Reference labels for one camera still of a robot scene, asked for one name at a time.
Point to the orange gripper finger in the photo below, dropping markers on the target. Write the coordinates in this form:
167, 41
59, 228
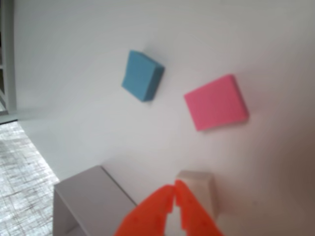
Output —
147, 216
194, 216

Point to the cream white foam cuboid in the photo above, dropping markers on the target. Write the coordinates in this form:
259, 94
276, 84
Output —
204, 189

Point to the white cardboard bin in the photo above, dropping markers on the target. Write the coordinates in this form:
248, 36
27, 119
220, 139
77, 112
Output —
91, 196

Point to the pink foam cuboid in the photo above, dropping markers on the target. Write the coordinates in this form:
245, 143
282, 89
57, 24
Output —
214, 103

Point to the blue foam cuboid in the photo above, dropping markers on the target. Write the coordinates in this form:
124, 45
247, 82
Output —
140, 73

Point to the grey woven rug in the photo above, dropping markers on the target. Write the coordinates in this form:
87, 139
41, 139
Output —
19, 177

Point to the white shelf frame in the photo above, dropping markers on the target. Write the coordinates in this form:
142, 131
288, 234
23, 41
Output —
9, 61

